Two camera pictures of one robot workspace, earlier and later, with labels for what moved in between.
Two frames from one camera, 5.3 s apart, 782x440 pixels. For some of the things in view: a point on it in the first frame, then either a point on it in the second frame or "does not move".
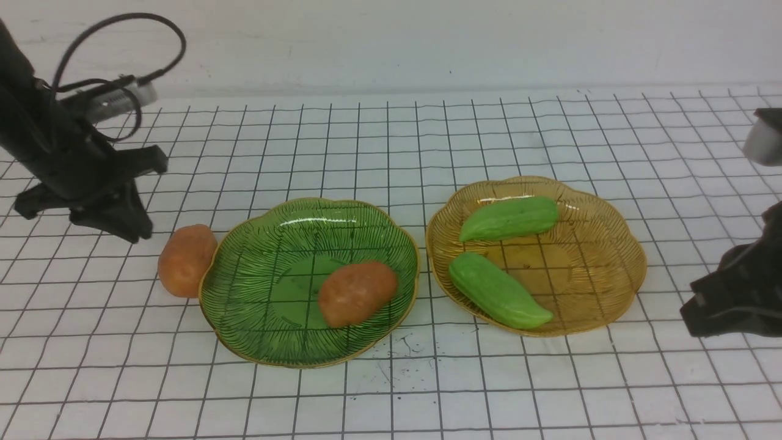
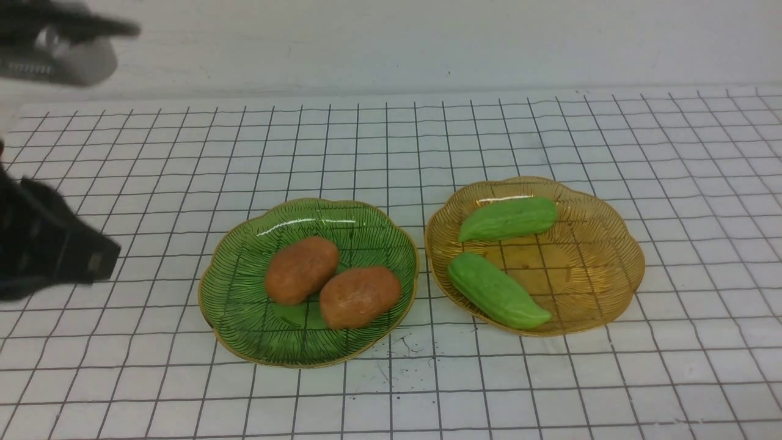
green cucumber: [493, 295] does not move
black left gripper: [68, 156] to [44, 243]
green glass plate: [259, 286] does not move
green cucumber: [511, 216] does not move
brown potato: [184, 259] to [298, 267]
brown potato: [352, 293] does not move
